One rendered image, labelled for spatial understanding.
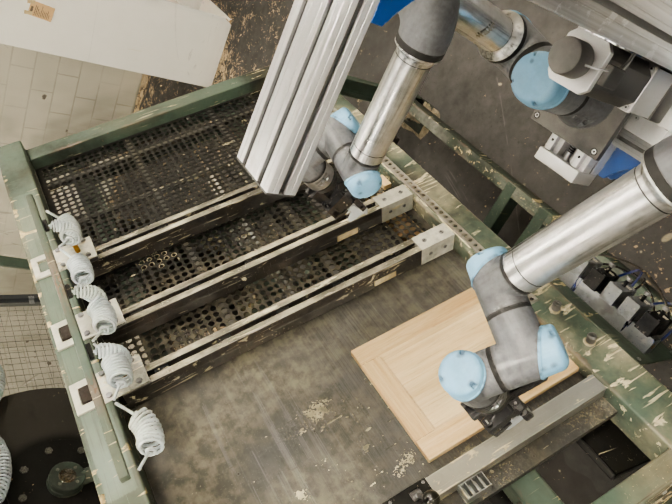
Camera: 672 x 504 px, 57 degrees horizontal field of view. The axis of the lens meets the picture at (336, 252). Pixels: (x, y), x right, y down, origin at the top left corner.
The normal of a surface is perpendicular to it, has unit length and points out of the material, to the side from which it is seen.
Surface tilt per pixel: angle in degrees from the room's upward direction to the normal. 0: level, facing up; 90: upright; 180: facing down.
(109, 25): 90
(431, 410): 58
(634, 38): 90
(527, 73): 8
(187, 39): 90
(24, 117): 90
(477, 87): 0
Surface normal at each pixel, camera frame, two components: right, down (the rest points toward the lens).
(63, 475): 0.40, -0.79
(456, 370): -0.49, -0.39
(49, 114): 0.50, 0.60
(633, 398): -0.07, -0.68
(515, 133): -0.77, -0.02
